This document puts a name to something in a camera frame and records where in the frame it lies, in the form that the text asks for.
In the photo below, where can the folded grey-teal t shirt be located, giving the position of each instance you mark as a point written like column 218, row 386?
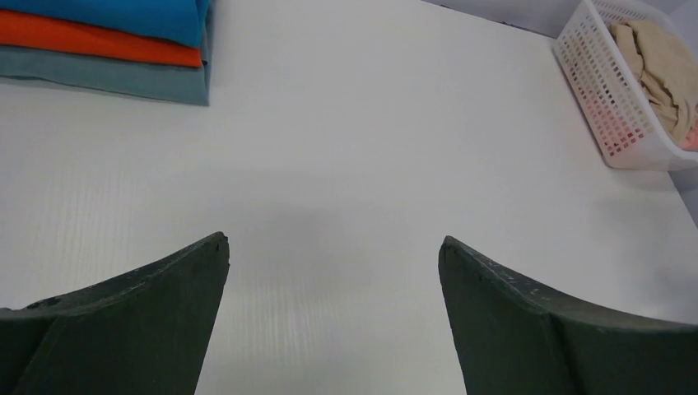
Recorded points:
column 183, row 85

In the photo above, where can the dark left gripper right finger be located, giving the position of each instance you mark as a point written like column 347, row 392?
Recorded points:
column 515, row 335

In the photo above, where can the beige t shirt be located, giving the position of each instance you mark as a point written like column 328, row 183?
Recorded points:
column 666, row 71

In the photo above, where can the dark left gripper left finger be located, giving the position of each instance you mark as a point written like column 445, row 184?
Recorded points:
column 143, row 332

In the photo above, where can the folded blue t shirt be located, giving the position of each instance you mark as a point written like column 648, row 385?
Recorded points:
column 181, row 21

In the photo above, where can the pink t shirt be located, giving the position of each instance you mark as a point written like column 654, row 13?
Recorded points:
column 690, row 143

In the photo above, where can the folded orange t shirt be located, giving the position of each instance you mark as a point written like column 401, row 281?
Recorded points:
column 40, row 32

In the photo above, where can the white plastic laundry basket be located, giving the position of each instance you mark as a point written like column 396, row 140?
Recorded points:
column 625, row 128

